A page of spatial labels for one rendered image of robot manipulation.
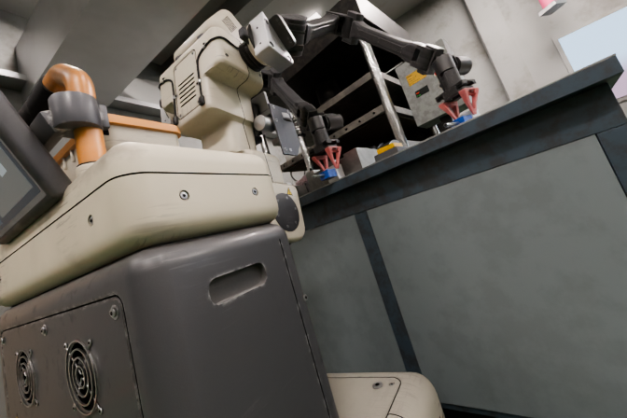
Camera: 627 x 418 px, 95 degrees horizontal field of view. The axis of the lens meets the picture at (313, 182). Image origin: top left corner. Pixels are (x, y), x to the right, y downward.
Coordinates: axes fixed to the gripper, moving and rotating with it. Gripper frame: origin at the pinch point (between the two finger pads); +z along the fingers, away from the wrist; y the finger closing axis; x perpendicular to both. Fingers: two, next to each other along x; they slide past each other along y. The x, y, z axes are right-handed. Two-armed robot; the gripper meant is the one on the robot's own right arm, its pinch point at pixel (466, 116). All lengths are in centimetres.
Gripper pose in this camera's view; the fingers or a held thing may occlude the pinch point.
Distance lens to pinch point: 98.8
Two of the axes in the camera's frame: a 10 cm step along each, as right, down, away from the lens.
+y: -4.0, 2.9, 8.7
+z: 2.9, 9.4, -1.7
